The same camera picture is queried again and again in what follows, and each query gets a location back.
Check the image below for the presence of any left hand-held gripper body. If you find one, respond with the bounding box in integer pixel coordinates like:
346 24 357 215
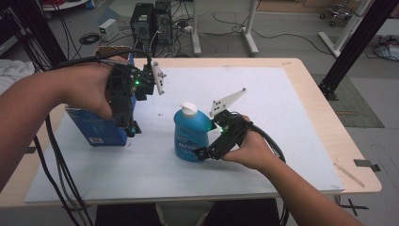
106 60 168 129

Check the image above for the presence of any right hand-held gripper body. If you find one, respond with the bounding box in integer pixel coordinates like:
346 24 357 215
207 88 253 161

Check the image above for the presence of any blue bottle with white cap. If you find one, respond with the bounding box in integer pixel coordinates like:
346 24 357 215
173 102 214 164

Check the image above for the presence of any blue cardboard box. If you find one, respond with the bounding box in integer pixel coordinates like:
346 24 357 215
64 45 138 148

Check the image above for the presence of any person's right hand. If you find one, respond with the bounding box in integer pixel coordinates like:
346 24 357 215
220 114 278 172

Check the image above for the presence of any person's left hand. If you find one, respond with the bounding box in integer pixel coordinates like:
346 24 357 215
56 55 129 121

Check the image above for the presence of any white foam mat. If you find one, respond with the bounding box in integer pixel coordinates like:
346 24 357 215
24 66 345 203

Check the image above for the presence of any small white power box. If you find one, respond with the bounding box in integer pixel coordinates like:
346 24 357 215
98 18 120 42

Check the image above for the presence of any black computer tower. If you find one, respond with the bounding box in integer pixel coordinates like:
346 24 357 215
129 2 155 44
152 0 174 45

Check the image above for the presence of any white desk leg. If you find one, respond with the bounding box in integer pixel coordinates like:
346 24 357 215
190 0 203 57
240 0 261 58

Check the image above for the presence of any white cloth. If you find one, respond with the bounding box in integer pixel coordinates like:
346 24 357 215
0 58 36 96

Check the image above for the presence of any thin wooden stick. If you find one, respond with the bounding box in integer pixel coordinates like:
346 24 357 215
333 161 366 189

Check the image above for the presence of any grey floor mat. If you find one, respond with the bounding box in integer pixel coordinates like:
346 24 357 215
311 73 386 129

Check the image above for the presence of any grey tape strip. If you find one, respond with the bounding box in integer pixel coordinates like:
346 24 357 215
353 158 382 173

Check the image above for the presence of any black tape cross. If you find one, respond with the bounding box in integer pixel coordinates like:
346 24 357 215
340 198 370 218

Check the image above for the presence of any office chair base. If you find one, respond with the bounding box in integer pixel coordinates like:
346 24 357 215
319 2 350 28

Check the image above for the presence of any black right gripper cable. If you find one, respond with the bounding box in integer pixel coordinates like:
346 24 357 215
247 122 290 226

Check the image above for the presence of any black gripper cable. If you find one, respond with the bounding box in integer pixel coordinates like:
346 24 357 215
247 122 290 226
32 48 153 226

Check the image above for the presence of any coiled black cable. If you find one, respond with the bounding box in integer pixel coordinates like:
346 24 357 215
78 31 102 46

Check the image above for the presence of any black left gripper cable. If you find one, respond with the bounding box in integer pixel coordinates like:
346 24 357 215
32 48 153 226

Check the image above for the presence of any black metal frame post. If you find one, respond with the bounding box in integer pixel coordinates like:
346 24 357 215
317 0 399 102
8 0 69 70

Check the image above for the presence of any white desk frame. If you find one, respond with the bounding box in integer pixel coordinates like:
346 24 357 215
317 0 375 59

